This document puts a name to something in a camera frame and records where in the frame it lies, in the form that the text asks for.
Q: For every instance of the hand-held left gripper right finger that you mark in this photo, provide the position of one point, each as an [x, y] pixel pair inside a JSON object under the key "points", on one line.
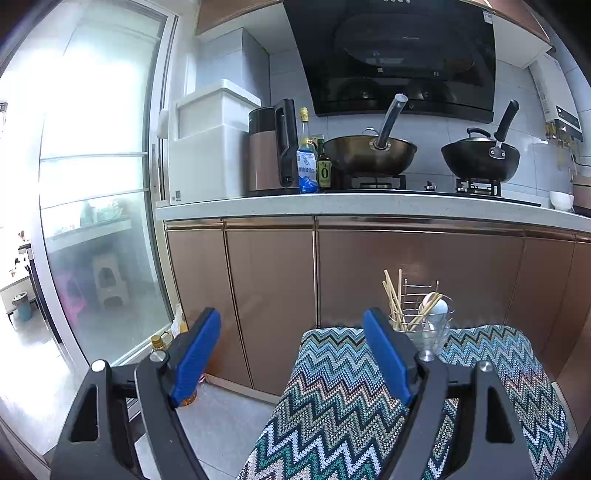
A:
{"points": [[388, 355]]}

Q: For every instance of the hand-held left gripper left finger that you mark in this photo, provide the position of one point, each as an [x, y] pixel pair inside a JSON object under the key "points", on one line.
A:
{"points": [[196, 355]]}

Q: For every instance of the clear glass cup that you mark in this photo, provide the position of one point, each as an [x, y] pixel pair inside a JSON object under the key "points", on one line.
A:
{"points": [[436, 332]]}

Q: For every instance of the white ceramic spoon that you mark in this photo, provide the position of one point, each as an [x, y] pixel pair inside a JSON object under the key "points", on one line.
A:
{"points": [[436, 307]]}

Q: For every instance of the yellow plastic bag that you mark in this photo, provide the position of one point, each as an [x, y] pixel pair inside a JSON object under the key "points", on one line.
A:
{"points": [[179, 321]]}

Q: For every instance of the oil bottle with red label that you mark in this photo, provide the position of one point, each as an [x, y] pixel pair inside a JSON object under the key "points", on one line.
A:
{"points": [[159, 344]]}

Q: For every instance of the zigzag patterned cloth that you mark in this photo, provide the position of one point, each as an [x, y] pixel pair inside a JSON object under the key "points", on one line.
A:
{"points": [[346, 415]]}

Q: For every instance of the brown lower kitchen cabinet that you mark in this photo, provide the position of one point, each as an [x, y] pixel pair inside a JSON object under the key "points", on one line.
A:
{"points": [[272, 295]]}

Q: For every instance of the brown kitchen cabinet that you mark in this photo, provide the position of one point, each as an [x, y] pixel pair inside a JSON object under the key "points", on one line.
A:
{"points": [[521, 18], [272, 295]]}

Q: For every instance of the beige plastic stool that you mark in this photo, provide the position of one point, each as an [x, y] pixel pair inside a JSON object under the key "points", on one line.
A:
{"points": [[111, 281]]}

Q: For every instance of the pink plastic stool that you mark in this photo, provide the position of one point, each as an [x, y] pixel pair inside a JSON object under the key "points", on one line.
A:
{"points": [[71, 297]]}

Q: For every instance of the white kitchen countertop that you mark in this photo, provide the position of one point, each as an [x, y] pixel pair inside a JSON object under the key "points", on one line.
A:
{"points": [[323, 205]]}

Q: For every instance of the black gas stove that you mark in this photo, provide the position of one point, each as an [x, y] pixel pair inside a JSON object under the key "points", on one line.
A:
{"points": [[434, 189]]}

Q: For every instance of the small teal trash bin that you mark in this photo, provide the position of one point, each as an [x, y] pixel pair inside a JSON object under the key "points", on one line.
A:
{"points": [[22, 308]]}

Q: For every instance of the dark bottle with green label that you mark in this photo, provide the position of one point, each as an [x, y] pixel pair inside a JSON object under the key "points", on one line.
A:
{"points": [[324, 170]]}

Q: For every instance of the blue and white bag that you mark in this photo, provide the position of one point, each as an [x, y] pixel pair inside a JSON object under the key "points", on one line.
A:
{"points": [[308, 173]]}

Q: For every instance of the large white storage box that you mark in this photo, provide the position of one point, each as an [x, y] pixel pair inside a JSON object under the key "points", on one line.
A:
{"points": [[207, 147]]}

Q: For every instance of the brown and black kettle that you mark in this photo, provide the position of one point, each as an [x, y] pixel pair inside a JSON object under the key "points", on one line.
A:
{"points": [[268, 152]]}

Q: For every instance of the sliding glass door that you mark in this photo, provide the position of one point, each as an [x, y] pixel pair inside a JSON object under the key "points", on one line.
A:
{"points": [[101, 161]]}

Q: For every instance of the white bowl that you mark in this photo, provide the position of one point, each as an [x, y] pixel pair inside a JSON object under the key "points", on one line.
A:
{"points": [[562, 201]]}

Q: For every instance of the glass pan lid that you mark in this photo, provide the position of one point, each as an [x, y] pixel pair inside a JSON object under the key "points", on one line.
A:
{"points": [[475, 136]]}

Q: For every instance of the clear bottle with yellow cap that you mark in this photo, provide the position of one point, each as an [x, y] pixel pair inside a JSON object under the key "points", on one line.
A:
{"points": [[304, 131]]}

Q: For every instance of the brown rice cooker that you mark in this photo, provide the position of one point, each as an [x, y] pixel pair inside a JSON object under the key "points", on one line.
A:
{"points": [[582, 196]]}

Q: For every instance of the brass water heater valves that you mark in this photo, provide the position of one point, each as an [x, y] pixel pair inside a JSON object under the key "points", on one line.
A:
{"points": [[561, 136]]}

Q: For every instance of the black range hood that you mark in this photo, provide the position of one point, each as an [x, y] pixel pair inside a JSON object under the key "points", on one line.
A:
{"points": [[397, 50]]}

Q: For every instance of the white water heater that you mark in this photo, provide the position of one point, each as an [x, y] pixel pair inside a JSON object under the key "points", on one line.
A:
{"points": [[554, 97]]}

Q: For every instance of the brown upper kitchen cabinet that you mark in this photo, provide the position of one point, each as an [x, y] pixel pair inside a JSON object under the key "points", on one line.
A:
{"points": [[521, 18]]}

